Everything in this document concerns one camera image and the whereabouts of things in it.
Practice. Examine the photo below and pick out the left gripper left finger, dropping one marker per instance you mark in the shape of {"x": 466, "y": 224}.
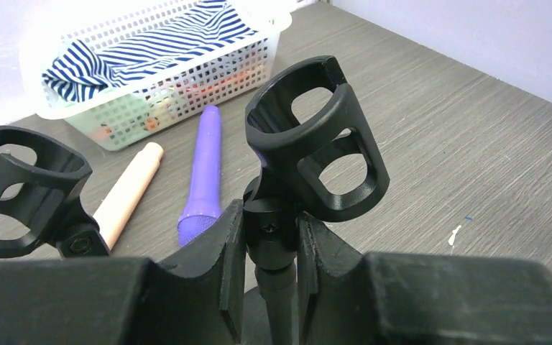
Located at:
{"x": 194, "y": 296}

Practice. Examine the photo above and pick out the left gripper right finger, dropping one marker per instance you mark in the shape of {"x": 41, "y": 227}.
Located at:
{"x": 423, "y": 300}

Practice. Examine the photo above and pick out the purple microphone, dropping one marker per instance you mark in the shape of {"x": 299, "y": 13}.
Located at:
{"x": 203, "y": 206}

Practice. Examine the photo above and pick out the black stand front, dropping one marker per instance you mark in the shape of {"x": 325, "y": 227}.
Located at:
{"x": 319, "y": 164}

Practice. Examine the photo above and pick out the black stand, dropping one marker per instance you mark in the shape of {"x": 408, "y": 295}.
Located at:
{"x": 319, "y": 164}
{"x": 45, "y": 197}

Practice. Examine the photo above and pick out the black stand middle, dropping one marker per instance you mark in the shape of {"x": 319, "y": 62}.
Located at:
{"x": 45, "y": 197}

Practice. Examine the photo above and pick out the peach microphone left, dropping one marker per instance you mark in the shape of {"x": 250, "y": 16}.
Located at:
{"x": 119, "y": 204}

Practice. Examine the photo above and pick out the white plastic basket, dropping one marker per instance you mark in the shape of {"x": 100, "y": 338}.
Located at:
{"x": 118, "y": 117}

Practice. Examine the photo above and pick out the blue striped cloth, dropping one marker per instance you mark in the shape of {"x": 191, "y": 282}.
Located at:
{"x": 78, "y": 73}

